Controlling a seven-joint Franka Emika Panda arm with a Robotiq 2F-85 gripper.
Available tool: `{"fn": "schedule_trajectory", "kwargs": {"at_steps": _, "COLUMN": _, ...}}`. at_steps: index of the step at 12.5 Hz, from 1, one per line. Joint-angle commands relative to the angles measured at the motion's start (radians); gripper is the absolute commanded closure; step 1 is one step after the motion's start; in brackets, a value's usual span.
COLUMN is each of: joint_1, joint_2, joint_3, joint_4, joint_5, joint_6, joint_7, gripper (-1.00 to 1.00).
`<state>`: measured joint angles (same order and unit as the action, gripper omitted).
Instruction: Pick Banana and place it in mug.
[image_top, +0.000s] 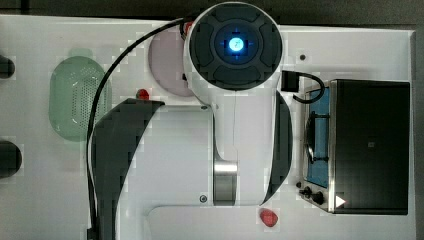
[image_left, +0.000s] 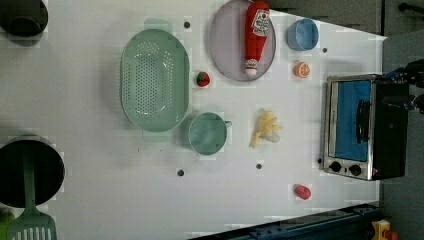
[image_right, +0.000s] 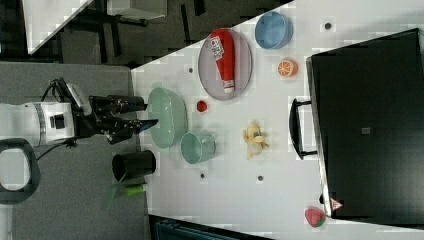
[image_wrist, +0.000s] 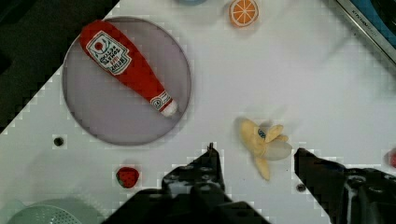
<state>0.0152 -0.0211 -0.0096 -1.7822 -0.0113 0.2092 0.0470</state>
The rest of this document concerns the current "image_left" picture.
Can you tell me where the peeled toy banana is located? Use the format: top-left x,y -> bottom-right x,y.
250,111 -> 282,148

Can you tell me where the green mug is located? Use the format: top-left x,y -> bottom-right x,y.
180,112 -> 232,156

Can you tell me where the toy strawberry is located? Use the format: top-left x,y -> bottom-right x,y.
196,71 -> 211,87

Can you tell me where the green perforated colander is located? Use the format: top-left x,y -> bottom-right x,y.
120,29 -> 190,132

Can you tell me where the purple round plate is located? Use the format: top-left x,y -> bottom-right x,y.
209,0 -> 276,81

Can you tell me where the orange slice toy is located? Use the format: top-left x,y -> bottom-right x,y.
294,62 -> 310,78

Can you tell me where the red plush ketchup bottle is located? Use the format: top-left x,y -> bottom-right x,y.
245,1 -> 270,77

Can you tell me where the red toy fruit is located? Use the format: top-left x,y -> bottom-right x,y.
294,184 -> 311,200

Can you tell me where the silver black toaster oven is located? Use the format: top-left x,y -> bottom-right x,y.
323,74 -> 409,181

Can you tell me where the black pan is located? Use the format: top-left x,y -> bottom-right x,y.
0,135 -> 65,208

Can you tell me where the green slotted spatula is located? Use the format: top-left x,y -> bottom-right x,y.
6,149 -> 57,240

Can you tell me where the black pot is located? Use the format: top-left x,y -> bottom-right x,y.
0,0 -> 49,37

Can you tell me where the blue metal frame rail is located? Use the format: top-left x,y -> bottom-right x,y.
191,204 -> 382,240

